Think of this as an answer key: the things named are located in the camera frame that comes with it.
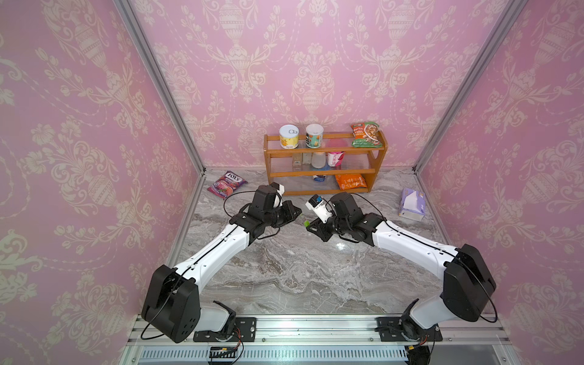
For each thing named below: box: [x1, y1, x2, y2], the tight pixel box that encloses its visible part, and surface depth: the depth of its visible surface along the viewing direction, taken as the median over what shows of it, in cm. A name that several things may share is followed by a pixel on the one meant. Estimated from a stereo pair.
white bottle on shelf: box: [311, 151, 327, 169], surface depth 101 cm
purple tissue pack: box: [398, 187, 427, 223], surface depth 102 cm
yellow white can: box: [279, 123, 300, 150], surface depth 89 cm
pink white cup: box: [327, 150, 346, 168], surface depth 99 cm
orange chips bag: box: [334, 173, 368, 191], surface depth 112 cm
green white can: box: [305, 123, 324, 149], surface depth 88 cm
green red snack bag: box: [350, 121, 383, 149], surface depth 91 cm
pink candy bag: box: [206, 170, 248, 200], surface depth 114 cm
